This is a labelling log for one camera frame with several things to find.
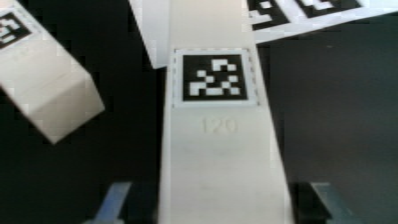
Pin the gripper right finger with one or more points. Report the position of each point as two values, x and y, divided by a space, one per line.
318 205

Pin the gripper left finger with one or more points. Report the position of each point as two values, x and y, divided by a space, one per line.
128 205

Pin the white desk leg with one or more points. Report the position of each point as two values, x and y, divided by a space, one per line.
43 78
222 180

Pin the fiducial marker sheet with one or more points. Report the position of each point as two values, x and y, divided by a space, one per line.
295 20

